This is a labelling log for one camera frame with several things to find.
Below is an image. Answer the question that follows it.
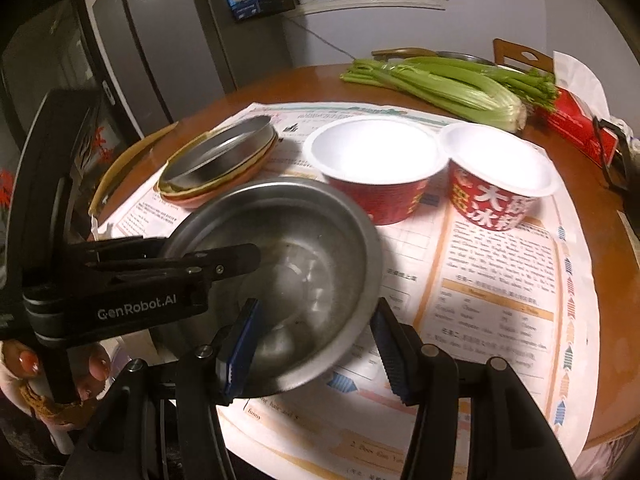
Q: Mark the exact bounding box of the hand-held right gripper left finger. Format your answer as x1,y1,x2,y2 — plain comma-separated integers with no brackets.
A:
75,298,265,480

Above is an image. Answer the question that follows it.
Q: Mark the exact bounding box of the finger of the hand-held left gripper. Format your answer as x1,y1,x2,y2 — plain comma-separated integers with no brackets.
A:
97,242,262,291
65,236,174,266

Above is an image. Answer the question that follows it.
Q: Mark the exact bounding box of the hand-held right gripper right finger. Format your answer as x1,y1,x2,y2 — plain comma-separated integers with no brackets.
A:
369,297,571,480

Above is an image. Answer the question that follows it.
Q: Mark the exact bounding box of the yellow ribbed plate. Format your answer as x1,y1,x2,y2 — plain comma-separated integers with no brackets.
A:
157,132,279,197

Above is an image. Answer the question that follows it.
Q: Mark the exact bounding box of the large steel bowl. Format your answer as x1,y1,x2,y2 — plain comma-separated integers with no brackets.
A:
159,176,385,396

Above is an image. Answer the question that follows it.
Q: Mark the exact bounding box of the steel pan plate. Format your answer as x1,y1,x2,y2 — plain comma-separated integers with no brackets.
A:
162,115,277,188

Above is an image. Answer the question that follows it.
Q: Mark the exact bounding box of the person's left hand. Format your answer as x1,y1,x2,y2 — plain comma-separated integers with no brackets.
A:
0,340,114,413

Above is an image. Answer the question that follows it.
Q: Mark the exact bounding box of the yellow curved chair back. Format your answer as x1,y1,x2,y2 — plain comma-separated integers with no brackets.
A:
89,121,180,233

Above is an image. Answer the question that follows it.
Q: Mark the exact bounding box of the red paper cutting decoration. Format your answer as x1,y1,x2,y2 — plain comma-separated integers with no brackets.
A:
0,127,115,206

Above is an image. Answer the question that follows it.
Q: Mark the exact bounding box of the printed newspaper sheet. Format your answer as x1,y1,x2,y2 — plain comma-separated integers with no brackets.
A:
215,195,601,480
97,102,451,241

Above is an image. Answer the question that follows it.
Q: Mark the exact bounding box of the wide red paper bowl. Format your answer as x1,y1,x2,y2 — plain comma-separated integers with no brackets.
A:
302,118,445,226

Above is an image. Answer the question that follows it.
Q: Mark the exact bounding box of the grey refrigerator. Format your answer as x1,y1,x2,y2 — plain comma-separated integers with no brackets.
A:
80,0,296,146

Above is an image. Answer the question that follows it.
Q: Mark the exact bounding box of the dark glass cabinet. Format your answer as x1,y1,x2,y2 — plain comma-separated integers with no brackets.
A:
0,0,146,201

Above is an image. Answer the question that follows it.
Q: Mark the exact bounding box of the small red paper bowl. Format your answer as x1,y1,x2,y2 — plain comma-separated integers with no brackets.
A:
437,122,560,232

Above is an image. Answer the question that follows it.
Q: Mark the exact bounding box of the blue box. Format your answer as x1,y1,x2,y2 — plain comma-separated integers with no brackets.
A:
226,0,262,21

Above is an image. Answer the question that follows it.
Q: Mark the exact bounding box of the green celery bunch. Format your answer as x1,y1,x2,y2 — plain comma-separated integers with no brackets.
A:
340,56,558,133

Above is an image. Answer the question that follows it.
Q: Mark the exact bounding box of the red tissue box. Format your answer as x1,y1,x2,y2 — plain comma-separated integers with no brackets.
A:
535,85,621,168

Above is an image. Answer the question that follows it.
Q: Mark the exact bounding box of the small steel bowl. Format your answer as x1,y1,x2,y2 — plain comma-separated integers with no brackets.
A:
435,51,496,66

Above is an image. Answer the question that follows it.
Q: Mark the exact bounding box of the brown wooden chair back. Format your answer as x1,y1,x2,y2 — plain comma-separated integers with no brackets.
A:
492,38,556,73

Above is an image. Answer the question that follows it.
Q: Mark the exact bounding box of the brown woven wrist strap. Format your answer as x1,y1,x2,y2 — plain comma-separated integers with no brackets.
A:
20,382,98,428

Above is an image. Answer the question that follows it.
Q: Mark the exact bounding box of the black loop handle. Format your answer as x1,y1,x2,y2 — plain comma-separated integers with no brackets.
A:
592,116,638,191

